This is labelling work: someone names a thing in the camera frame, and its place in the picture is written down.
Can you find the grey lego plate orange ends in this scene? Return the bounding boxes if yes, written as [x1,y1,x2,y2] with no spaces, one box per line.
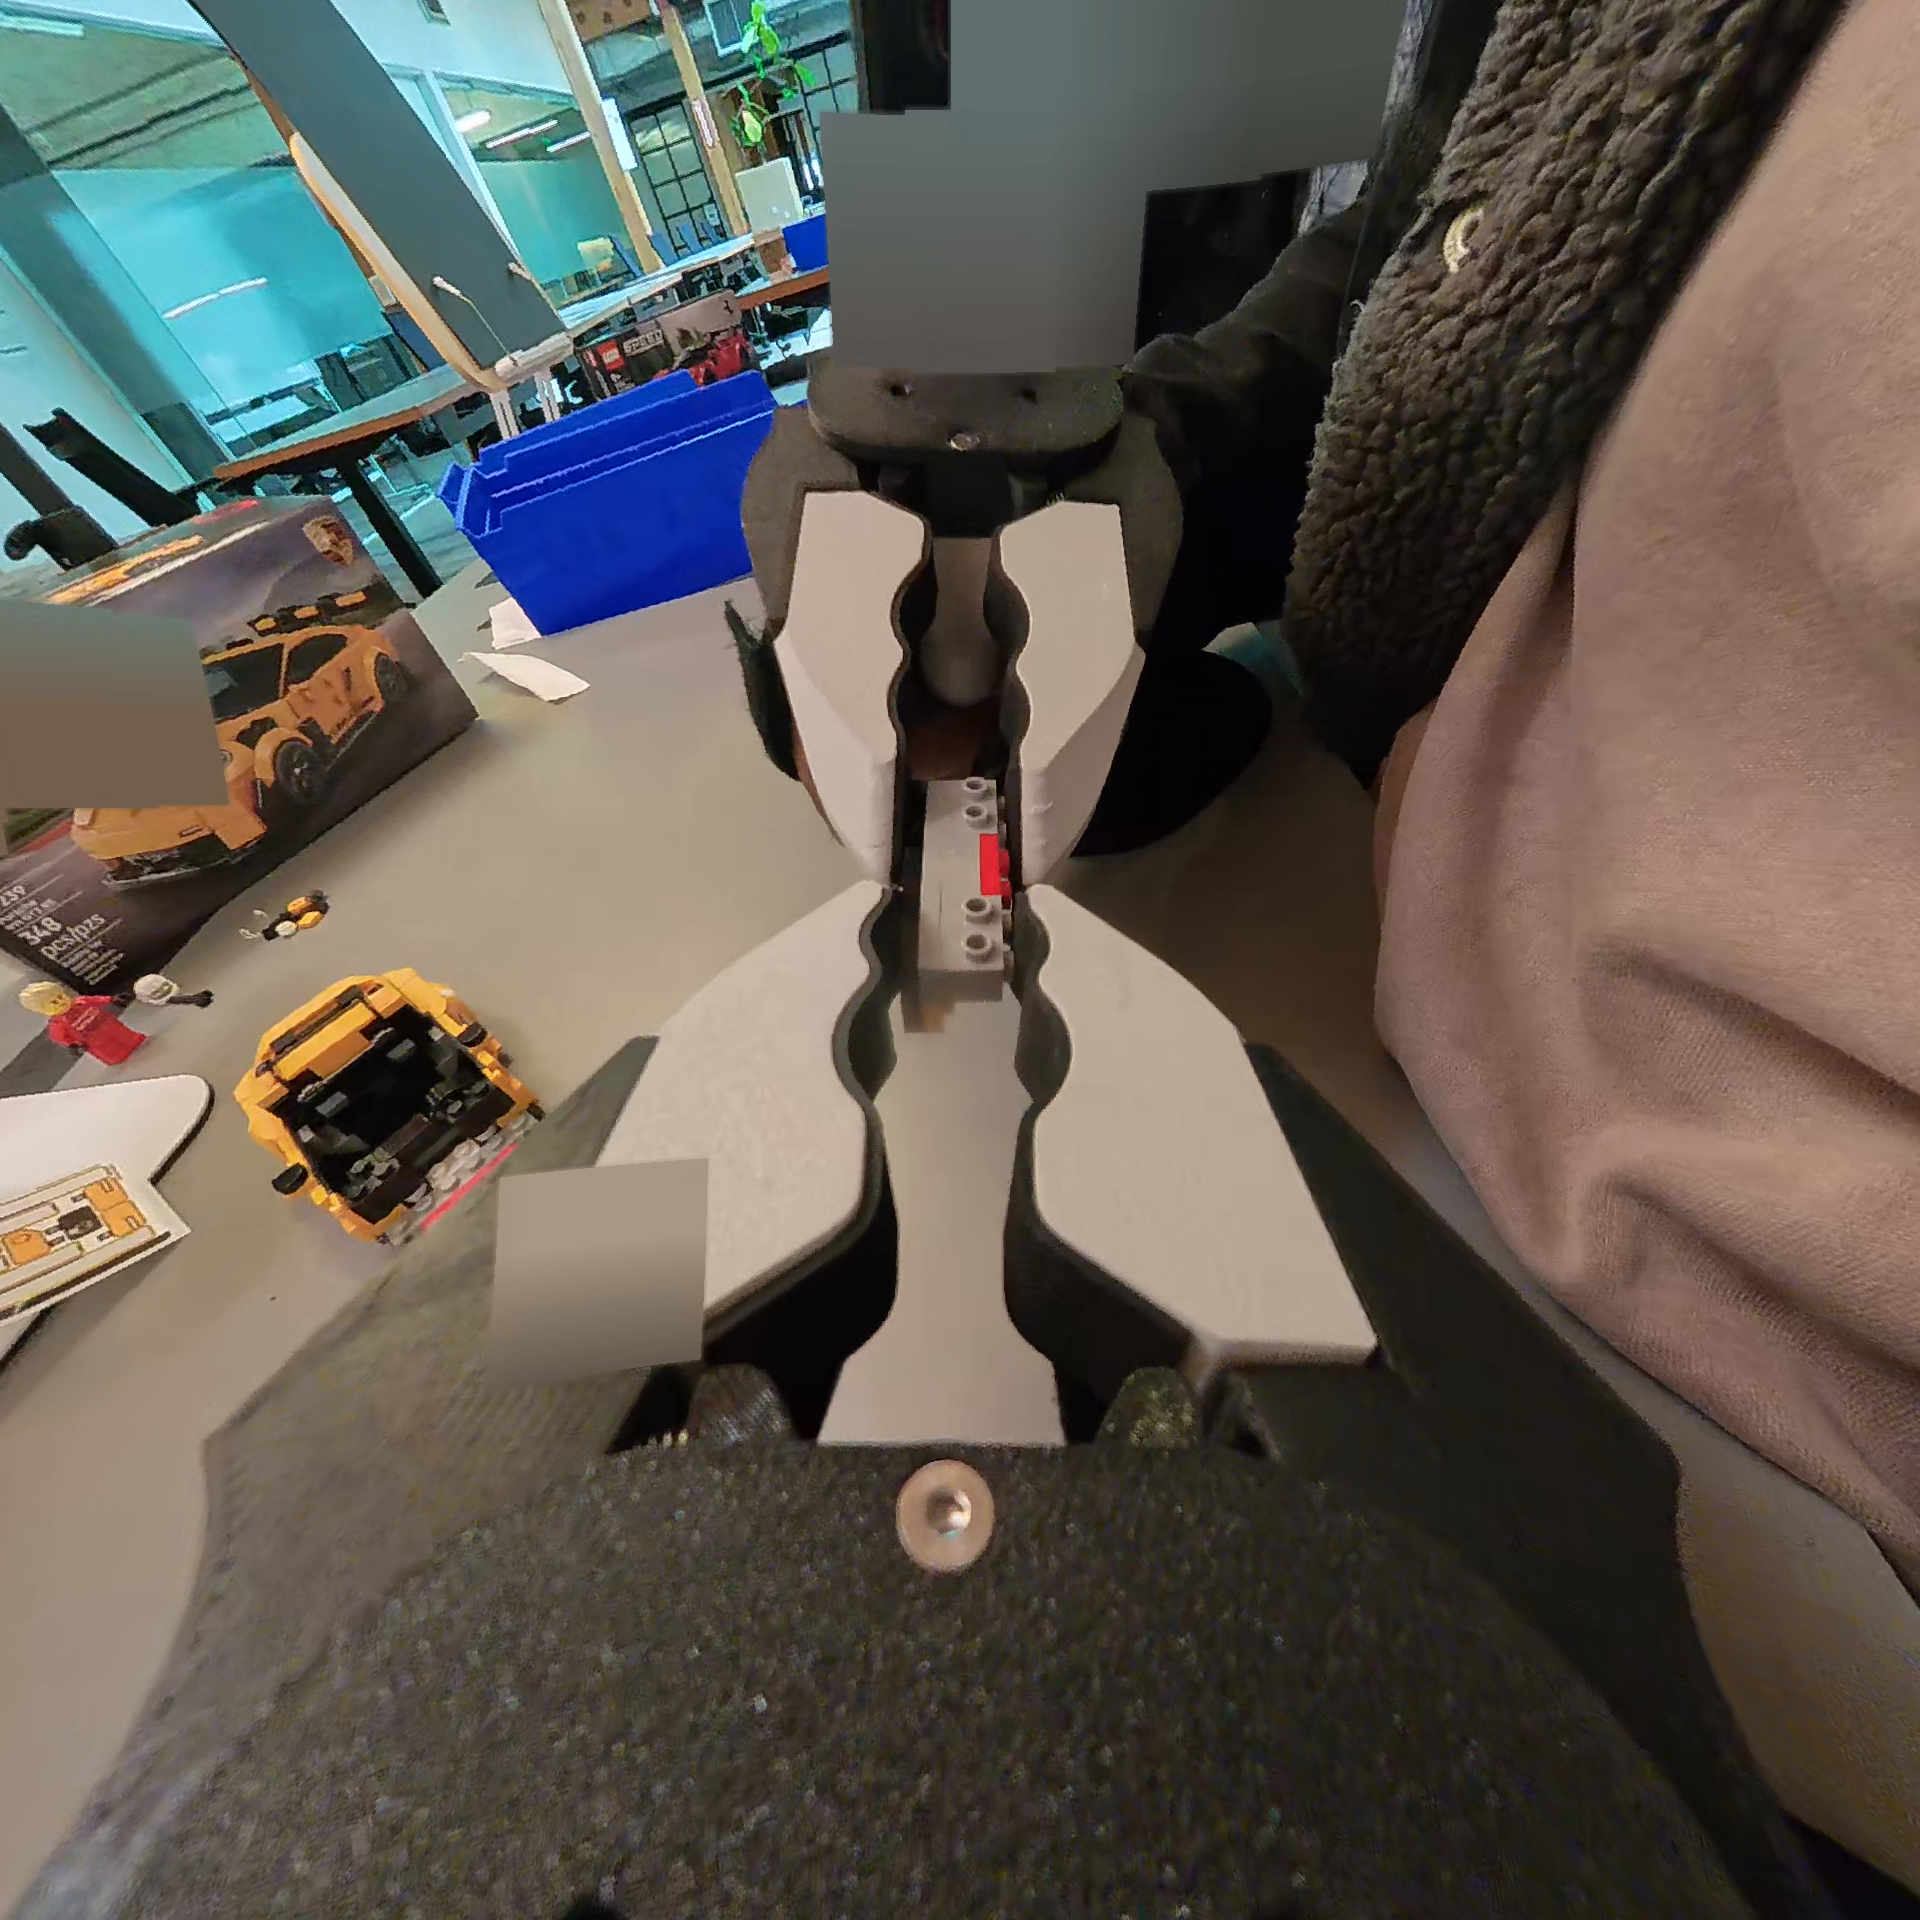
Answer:
[901,772,1024,1038]

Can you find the blue plastic bin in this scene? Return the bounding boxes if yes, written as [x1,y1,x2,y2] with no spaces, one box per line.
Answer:
[477,405,781,640]
[441,368,775,544]

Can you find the light grey lego bracket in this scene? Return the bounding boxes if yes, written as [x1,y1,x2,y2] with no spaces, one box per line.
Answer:
[921,892,1009,1010]

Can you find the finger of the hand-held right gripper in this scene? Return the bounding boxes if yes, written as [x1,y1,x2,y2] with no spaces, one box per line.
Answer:
[995,500,1151,892]
[768,489,935,892]

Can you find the wooden office desk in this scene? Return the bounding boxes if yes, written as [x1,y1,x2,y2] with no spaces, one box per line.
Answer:
[214,359,520,593]

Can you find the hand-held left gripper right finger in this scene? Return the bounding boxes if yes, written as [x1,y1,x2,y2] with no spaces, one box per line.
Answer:
[998,884,1381,1437]

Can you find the lego sticker sheet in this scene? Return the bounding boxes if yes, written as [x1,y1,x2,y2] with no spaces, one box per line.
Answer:
[0,1163,193,1322]

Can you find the person's pink garment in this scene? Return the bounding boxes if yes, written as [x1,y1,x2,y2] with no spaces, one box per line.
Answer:
[1372,0,1920,1592]

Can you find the black quilted cushion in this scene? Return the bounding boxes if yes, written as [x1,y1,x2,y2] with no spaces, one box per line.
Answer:
[1072,649,1280,860]

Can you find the black office chair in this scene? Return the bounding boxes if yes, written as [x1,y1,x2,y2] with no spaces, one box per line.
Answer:
[0,405,197,571]

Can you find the yellow lego car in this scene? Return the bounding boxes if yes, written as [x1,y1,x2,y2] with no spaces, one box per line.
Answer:
[233,967,545,1249]

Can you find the red lego minifigure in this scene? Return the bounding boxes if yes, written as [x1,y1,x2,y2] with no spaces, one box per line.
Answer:
[17,983,150,1070]

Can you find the white book stand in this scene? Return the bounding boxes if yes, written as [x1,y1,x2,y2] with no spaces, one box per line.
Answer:
[0,1073,214,1367]

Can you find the green potted plant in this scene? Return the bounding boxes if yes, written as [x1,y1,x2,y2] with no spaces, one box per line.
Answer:
[728,0,820,151]

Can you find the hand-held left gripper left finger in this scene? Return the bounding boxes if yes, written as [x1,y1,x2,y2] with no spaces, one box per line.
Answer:
[597,880,903,1437]

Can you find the person's right hand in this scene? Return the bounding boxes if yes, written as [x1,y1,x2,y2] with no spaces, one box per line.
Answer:
[898,703,1009,782]

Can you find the black tilted board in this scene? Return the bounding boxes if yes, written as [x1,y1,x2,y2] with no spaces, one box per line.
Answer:
[193,0,572,377]

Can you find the black lego set box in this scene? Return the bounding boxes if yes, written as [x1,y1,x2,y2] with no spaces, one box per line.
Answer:
[0,495,480,998]

